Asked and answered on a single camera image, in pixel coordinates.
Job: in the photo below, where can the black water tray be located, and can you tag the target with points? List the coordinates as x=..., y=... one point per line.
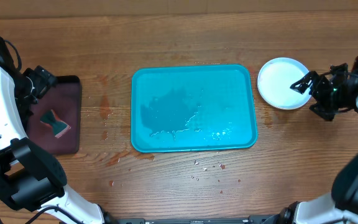
x=65, y=100

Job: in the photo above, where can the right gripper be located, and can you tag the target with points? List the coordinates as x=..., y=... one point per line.
x=322, y=110

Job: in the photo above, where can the light blue plate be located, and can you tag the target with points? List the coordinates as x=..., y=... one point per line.
x=274, y=81

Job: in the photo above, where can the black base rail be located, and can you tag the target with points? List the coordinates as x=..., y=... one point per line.
x=252, y=219

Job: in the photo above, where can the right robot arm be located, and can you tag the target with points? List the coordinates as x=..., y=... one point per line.
x=340, y=205

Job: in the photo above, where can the blue plastic serving tray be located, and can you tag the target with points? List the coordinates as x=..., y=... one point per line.
x=192, y=108

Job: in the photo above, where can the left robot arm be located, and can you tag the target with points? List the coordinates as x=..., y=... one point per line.
x=31, y=178

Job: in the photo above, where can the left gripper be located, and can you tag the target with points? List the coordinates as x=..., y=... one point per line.
x=44, y=78

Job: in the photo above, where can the green and pink sponge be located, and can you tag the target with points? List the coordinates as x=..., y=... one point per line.
x=58, y=126

